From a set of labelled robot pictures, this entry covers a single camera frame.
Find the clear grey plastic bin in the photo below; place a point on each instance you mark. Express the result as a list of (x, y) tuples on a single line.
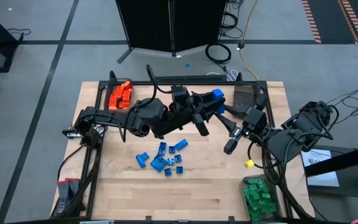
[(107, 93), (242, 96), (279, 211)]

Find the black folding screen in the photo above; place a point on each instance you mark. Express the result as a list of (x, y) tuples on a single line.
[(154, 25)]

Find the orange eight-stud brick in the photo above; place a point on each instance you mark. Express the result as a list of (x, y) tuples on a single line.
[(119, 91), (125, 104), (127, 94), (126, 84)]

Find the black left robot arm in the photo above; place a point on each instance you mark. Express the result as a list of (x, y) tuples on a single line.
[(154, 115)]

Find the red-capped grey clamp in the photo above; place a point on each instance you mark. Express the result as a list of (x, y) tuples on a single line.
[(74, 189), (62, 196)]

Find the white paper sheet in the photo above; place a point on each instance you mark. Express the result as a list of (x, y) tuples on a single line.
[(325, 181)]

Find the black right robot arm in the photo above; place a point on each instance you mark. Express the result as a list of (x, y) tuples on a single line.
[(306, 124)]

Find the green four-stud brick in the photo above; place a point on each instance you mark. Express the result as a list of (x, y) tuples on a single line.
[(265, 196), (262, 185)]

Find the black power strip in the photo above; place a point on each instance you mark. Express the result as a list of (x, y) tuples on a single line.
[(188, 78)]

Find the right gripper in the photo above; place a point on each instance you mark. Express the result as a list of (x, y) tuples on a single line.
[(255, 119)]

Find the black metal stand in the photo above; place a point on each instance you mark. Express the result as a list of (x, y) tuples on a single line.
[(337, 162)]

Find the blue four-stud brick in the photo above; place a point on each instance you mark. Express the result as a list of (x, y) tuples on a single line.
[(145, 155), (179, 170), (167, 172), (178, 158), (171, 161), (171, 149)]

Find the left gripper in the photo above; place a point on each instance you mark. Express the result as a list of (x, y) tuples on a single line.
[(183, 102)]

